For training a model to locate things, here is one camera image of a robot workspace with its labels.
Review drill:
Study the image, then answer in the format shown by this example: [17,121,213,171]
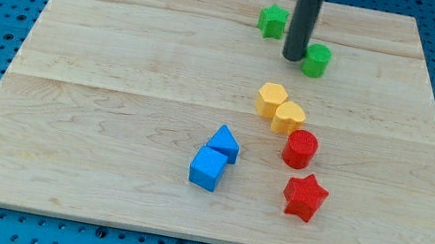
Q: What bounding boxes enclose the yellow hexagon block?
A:
[255,82,288,118]

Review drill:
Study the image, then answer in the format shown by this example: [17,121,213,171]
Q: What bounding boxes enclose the yellow heart block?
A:
[270,101,306,135]

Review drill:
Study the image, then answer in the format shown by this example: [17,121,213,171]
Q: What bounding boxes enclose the blue triangle block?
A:
[206,125,240,164]

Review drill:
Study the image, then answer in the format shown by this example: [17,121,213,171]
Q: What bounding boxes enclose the blue cube block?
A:
[188,146,228,192]

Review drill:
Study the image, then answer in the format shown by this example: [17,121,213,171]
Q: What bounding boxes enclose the wooden board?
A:
[0,0,435,244]

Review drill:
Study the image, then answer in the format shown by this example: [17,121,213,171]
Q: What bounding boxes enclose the red cylinder block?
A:
[282,129,319,170]

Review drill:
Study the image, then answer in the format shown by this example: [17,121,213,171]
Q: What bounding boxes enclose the green cylinder block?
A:
[301,43,332,79]

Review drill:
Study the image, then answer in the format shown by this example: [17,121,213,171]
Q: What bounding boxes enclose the red star block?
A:
[283,174,329,222]

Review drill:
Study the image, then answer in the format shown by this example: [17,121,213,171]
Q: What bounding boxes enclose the green star block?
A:
[257,4,290,39]

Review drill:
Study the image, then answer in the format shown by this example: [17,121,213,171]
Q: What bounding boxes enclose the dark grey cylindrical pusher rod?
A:
[282,0,324,62]

